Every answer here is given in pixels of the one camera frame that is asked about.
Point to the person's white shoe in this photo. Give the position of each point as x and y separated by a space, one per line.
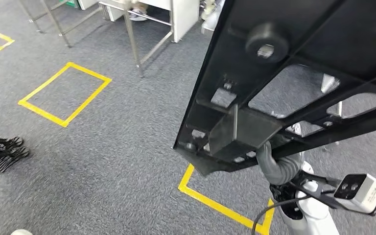
138 15

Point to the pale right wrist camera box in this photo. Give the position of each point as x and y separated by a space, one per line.
366 194

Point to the bare steel table frame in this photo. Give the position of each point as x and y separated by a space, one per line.
61 32

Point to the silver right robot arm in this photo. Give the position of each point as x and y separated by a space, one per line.
311 220

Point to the black frame with ribbed wheels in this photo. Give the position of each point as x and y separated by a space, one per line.
13 152

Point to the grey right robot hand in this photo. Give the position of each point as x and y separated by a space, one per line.
265 159

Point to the black plastic plate frame part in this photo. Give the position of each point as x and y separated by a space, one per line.
337 39

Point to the white box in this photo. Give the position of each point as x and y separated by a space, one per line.
87 4

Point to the green object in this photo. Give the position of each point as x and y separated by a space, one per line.
69 2

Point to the steel table with white panel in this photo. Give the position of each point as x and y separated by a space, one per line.
184 16

